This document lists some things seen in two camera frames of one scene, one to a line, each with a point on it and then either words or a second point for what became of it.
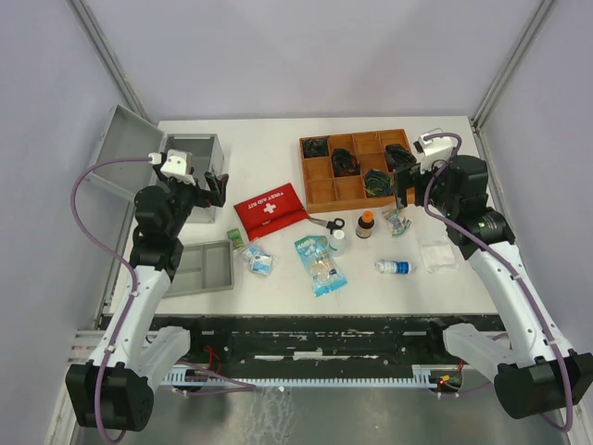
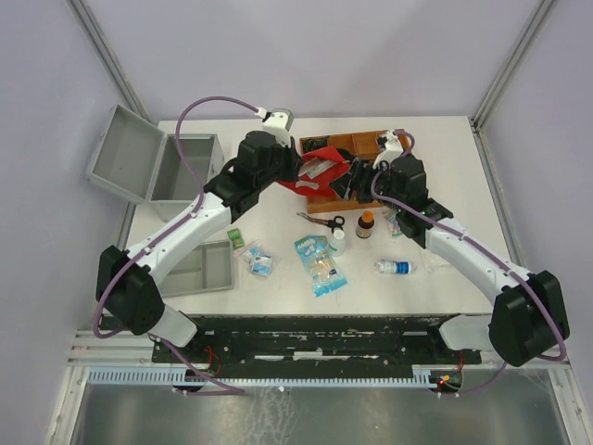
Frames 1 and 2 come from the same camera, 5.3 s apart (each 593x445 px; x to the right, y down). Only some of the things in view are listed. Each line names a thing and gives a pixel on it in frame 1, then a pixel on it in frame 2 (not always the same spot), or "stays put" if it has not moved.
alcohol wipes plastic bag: x=260 y=261 stays put
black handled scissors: x=331 y=224 stays put
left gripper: x=207 y=198 -> x=295 y=161
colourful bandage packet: x=398 y=224 stays put
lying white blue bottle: x=395 y=267 stays put
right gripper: x=422 y=177 -> x=357 y=179
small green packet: x=235 y=236 stays put
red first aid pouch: x=271 y=212 -> x=320 y=168
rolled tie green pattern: x=315 y=147 stays put
